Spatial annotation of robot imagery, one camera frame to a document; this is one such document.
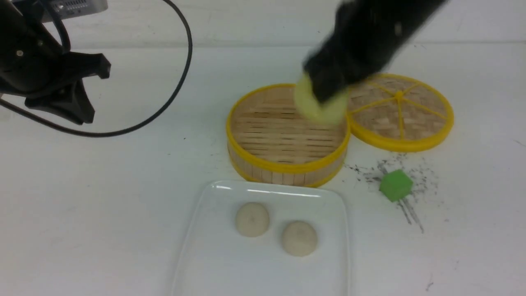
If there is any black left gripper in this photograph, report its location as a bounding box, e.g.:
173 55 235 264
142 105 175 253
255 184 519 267
0 0 111 125

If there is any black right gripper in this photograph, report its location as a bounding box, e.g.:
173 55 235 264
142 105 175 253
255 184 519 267
303 0 445 103

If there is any yellow steamed bun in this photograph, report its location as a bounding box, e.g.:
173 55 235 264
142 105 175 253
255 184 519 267
293 73 349 125

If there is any pale white steamed bun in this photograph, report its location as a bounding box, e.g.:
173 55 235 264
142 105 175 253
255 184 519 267
235 202 270 238

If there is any white rectangular plate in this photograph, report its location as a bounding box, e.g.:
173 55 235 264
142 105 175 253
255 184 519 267
171 180 350 296

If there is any yellow-rimmed bamboo steamer lid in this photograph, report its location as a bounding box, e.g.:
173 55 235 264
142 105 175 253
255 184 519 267
348 74 454 153

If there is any yellow-rimmed bamboo steamer basket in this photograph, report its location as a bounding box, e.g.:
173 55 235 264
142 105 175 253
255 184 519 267
226 83 351 187

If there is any green cube block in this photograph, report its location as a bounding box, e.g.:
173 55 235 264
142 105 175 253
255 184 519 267
379 170 414 203

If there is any black cable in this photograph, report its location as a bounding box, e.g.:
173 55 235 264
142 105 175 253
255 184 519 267
0 0 194 138

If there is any grey camera box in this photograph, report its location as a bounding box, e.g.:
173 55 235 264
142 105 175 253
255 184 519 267
43 0 108 22

